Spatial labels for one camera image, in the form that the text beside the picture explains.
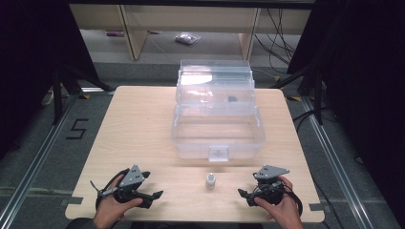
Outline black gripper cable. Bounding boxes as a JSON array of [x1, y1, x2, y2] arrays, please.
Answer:
[[95, 169, 131, 211], [284, 183, 304, 218]]

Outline person's left hand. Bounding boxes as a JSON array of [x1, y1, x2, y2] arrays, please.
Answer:
[[92, 174, 144, 229]]

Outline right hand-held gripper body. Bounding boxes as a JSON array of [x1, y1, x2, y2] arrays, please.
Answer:
[[252, 164, 287, 206]]

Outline black floor cable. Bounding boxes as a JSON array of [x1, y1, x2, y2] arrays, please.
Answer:
[[291, 107, 320, 132]]

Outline black metal stand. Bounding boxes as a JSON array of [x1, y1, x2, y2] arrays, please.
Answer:
[[269, 62, 327, 126], [51, 62, 117, 126]]

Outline small white bottle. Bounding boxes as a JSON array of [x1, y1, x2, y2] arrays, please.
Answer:
[[204, 173, 217, 191]]

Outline metal floor rail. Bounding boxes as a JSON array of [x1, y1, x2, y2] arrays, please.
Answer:
[[300, 95, 374, 229], [0, 94, 80, 229]]

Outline clear plastic storage box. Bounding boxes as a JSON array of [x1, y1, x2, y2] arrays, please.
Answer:
[[171, 59, 267, 163]]

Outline white cable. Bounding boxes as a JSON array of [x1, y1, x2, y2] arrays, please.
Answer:
[[41, 90, 55, 108]]

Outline beige desk frame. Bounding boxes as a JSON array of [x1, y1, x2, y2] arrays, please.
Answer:
[[69, 3, 312, 62]]

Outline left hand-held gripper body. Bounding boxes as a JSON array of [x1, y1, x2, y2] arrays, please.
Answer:
[[96, 164, 153, 210]]

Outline person's right hand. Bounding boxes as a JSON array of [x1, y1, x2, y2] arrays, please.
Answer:
[[253, 176, 305, 229]]

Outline clear plastic bag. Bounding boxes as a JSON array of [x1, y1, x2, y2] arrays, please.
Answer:
[[174, 31, 203, 46]]

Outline black hanging cables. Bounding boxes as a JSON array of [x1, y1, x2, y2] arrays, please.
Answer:
[[253, 8, 298, 67]]

